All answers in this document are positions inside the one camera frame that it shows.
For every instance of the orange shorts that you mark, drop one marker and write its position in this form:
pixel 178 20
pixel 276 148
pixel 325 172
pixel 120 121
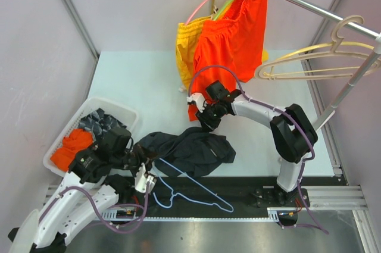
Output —
pixel 245 12

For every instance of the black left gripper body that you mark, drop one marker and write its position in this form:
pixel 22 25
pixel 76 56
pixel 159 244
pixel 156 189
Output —
pixel 134 159

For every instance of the yellow hanger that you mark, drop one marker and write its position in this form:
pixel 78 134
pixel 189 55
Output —
pixel 322 50

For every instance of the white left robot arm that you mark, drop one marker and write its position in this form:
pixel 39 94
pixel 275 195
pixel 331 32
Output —
pixel 104 175

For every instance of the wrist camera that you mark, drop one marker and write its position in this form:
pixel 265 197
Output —
pixel 144 181
pixel 196 99

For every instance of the orange cloth in basket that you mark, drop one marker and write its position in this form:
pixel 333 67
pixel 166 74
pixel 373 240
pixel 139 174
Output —
pixel 77 140

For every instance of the dark navy shorts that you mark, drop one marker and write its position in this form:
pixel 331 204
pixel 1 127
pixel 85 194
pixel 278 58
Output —
pixel 194 152

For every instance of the patterned dark clothes in basket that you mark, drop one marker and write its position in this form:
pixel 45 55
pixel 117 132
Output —
pixel 99 123

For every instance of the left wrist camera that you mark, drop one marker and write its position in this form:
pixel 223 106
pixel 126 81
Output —
pixel 144 181

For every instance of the white plastic basket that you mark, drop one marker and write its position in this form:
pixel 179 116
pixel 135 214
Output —
pixel 124 114

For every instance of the yellow shorts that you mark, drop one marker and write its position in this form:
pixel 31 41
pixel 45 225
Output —
pixel 205 42

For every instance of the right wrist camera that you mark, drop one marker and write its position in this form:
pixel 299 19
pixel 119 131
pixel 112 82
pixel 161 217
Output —
pixel 196 99

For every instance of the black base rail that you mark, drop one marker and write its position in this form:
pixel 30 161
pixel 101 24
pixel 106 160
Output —
pixel 221 198

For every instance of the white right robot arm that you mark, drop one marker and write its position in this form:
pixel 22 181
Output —
pixel 293 134

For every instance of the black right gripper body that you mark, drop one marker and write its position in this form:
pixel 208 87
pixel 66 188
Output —
pixel 211 115

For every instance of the beige wooden hanger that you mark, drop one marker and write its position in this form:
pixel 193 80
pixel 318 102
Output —
pixel 336 37

